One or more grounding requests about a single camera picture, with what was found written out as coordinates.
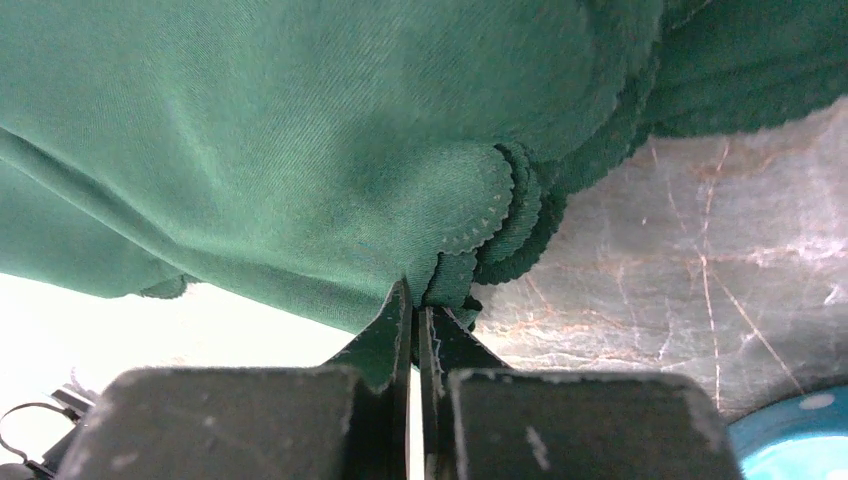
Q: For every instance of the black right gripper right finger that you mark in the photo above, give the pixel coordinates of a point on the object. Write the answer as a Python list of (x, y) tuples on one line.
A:
[(485, 420)]

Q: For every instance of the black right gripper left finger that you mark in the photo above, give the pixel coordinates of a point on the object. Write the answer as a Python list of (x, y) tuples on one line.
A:
[(344, 419)]

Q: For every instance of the dark green cloth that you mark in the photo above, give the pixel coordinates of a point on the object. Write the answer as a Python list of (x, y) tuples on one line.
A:
[(308, 154)]

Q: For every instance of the blue polka dot plate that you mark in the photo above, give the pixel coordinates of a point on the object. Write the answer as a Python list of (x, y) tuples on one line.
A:
[(801, 438)]

